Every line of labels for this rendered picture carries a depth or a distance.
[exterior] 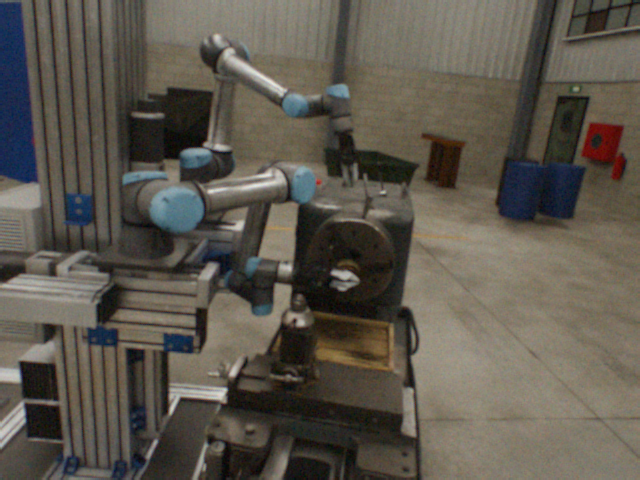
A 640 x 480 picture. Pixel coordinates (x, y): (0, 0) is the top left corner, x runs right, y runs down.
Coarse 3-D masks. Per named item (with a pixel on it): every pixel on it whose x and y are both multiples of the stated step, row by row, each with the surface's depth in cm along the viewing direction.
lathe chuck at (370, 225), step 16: (336, 224) 161; (352, 224) 160; (368, 224) 159; (320, 240) 163; (352, 240) 162; (368, 240) 161; (384, 240) 160; (320, 256) 165; (368, 256) 162; (384, 256) 161; (352, 288) 167; (368, 288) 166; (384, 288) 165
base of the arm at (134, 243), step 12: (132, 228) 126; (144, 228) 126; (156, 228) 128; (120, 240) 130; (132, 240) 126; (144, 240) 126; (156, 240) 129; (168, 240) 131; (120, 252) 129; (132, 252) 126; (144, 252) 126; (156, 252) 128; (168, 252) 131
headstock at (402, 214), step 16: (320, 192) 190; (336, 192) 193; (352, 192) 196; (304, 208) 177; (320, 208) 177; (336, 208) 176; (352, 208) 176; (384, 208) 176; (400, 208) 176; (304, 224) 179; (320, 224) 178; (384, 224) 174; (400, 224) 173; (304, 240) 181; (400, 240) 175; (304, 256) 183; (352, 256) 180; (400, 256) 177; (400, 272) 179; (304, 288) 187; (400, 288) 181
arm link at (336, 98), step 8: (328, 88) 160; (336, 88) 158; (344, 88) 159; (328, 96) 160; (336, 96) 159; (344, 96) 159; (328, 104) 160; (336, 104) 159; (344, 104) 160; (328, 112) 163; (336, 112) 160; (344, 112) 160
